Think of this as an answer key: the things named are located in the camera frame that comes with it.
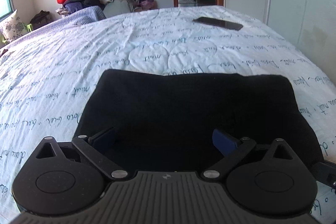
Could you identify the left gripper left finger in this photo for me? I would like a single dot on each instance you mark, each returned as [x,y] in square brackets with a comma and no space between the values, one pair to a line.
[96,150]

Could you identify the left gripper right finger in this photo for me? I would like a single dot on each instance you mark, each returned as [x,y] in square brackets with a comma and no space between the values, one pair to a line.
[234,151]

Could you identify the black pants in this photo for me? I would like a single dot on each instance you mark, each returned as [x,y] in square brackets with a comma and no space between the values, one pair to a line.
[166,123]

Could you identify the white script-print bedsheet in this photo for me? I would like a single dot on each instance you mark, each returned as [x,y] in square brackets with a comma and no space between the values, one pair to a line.
[46,81]

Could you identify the black smartphone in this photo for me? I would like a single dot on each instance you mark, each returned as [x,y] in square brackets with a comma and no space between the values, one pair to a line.
[219,23]

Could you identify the lavender striped blanket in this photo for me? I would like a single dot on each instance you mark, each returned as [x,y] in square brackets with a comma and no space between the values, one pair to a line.
[81,17]

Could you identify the green plastic chair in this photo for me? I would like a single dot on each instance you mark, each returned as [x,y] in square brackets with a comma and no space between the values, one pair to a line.
[27,28]

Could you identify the black bag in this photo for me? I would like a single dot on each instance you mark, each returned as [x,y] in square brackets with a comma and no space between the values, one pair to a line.
[41,19]

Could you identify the floral cushion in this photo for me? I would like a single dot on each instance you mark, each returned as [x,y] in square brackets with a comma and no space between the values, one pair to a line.
[11,23]

